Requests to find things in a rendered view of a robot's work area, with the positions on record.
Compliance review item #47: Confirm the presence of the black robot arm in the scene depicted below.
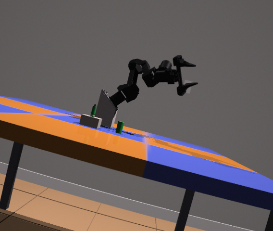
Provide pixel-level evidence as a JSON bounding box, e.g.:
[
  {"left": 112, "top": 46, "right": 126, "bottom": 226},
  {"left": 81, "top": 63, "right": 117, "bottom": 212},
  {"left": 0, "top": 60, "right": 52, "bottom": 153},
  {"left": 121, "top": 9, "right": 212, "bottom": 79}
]
[{"left": 109, "top": 59, "right": 176, "bottom": 107}]

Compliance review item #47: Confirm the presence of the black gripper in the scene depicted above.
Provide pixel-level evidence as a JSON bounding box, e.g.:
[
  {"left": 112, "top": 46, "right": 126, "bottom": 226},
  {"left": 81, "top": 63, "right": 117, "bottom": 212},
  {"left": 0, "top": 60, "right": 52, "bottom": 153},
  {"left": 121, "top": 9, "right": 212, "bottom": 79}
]
[{"left": 164, "top": 55, "right": 198, "bottom": 96}]

